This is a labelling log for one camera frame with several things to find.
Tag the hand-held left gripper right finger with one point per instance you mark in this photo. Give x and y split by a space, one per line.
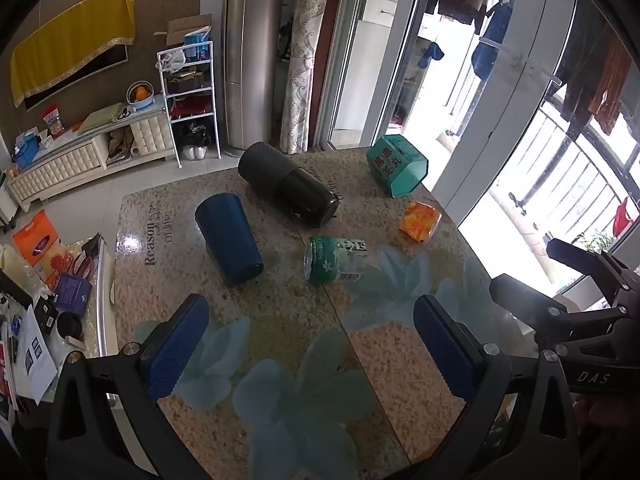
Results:
445 347

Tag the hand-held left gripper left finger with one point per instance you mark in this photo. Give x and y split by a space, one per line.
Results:
177 347

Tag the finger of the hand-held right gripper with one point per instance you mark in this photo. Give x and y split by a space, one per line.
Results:
525 299
575 256

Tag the dark blue cup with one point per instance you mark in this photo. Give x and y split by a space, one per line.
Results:
229 240

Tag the red hanging cloth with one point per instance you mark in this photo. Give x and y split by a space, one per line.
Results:
621 216

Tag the balcony railing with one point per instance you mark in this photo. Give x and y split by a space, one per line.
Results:
565 170

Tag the black round lid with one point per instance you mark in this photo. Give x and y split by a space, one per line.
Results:
70 326

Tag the dark blue box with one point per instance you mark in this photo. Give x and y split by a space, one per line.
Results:
73 294

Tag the orange snack packet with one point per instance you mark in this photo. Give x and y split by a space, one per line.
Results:
420 221

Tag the green drink can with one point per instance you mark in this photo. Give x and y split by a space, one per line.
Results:
334 260

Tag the white paper sheet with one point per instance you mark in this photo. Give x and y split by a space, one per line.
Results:
36 355

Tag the orange hanging garment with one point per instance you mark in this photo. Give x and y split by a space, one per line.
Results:
611 90

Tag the dark hanging garment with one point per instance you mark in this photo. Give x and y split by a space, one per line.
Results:
580 85

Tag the orange paper bag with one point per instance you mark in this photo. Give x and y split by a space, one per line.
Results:
37 247

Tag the green tin box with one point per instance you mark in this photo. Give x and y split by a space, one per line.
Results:
397 166

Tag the black insulated tumbler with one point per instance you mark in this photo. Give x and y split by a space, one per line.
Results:
287 185

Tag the white shoes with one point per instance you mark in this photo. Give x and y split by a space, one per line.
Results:
195 152

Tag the white television cabinet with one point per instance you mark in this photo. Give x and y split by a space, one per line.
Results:
80 160

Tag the green cushion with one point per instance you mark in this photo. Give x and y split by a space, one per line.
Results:
102 119

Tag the white metal shelf rack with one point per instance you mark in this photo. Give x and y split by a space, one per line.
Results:
192 105

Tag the small blue hanging garment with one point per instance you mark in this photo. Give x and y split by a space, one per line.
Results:
431 54

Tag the fruit bowl with oranges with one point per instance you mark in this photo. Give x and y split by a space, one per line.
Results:
140 97

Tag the red snack bag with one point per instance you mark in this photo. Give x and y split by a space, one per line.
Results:
53 121

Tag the white plastic bag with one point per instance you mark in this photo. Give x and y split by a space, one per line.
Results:
172 60

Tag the black television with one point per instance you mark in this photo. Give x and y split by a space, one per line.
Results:
75 72

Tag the silver tower air conditioner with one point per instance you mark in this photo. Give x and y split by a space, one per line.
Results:
250 60

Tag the blue packet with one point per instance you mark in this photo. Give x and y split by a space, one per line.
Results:
196 46

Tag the patterned beige curtain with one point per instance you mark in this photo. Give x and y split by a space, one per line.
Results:
306 55

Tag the cardboard box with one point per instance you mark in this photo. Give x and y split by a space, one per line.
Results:
187 27

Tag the yellow cloth covered TV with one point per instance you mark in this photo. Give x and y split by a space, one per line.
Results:
70 35

